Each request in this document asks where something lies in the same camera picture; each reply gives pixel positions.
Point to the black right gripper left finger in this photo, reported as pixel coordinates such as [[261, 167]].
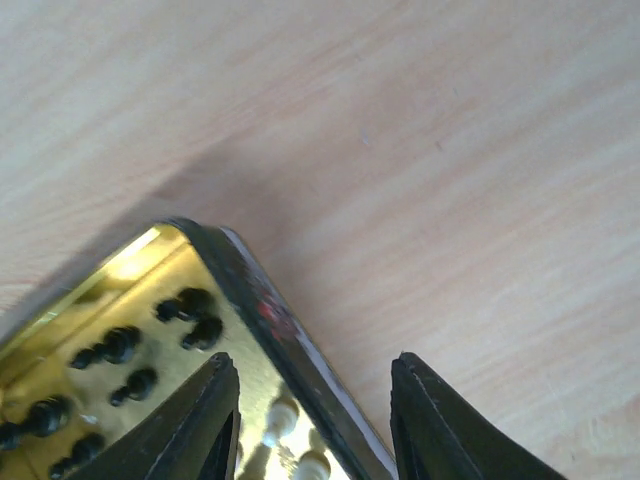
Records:
[[192, 435]]

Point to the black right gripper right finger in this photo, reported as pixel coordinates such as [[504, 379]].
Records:
[[437, 434]]

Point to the black piece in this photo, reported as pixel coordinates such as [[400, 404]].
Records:
[[44, 418], [118, 346], [83, 451], [204, 335], [191, 304], [138, 386]]

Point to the white piece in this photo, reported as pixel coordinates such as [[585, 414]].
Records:
[[281, 420], [312, 466]]

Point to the gold metal tin box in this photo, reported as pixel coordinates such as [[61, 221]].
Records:
[[273, 354]]

